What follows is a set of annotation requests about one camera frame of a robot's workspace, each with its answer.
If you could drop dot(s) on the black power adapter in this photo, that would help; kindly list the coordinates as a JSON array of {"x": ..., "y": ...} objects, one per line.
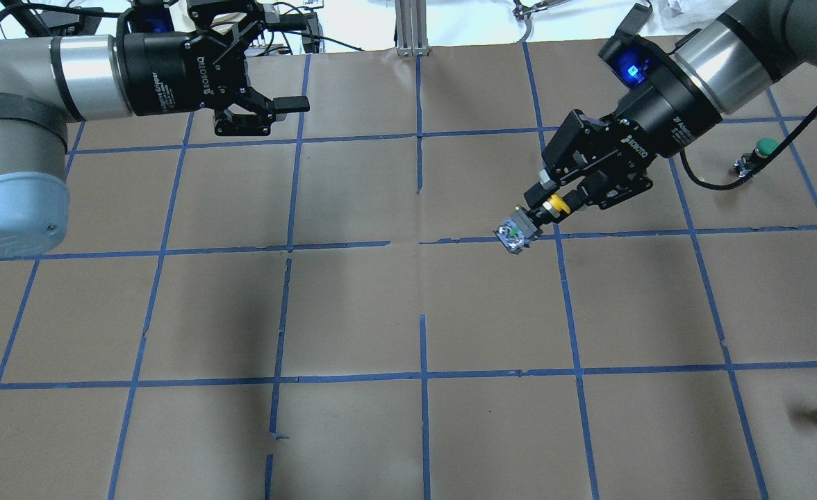
[{"x": 310, "y": 33}]

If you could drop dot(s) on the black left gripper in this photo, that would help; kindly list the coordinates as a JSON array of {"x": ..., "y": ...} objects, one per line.
[{"x": 160, "y": 71}]

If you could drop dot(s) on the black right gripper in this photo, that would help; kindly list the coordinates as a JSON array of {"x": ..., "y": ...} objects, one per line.
[{"x": 658, "y": 123}]

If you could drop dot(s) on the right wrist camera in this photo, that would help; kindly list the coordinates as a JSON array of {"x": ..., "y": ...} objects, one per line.
[{"x": 629, "y": 56}]

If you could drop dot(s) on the aluminium frame post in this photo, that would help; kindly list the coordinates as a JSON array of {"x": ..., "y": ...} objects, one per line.
[{"x": 411, "y": 36}]

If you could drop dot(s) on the yellow push button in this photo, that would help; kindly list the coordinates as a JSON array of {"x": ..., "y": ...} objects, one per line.
[{"x": 525, "y": 225}]

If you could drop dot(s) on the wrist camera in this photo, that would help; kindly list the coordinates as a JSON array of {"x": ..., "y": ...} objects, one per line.
[
  {"x": 629, "y": 56},
  {"x": 146, "y": 17}
]

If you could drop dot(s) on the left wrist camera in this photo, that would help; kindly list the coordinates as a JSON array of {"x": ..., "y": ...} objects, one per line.
[{"x": 146, "y": 17}]

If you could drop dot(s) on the green push button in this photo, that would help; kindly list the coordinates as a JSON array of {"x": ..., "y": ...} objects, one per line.
[{"x": 746, "y": 165}]

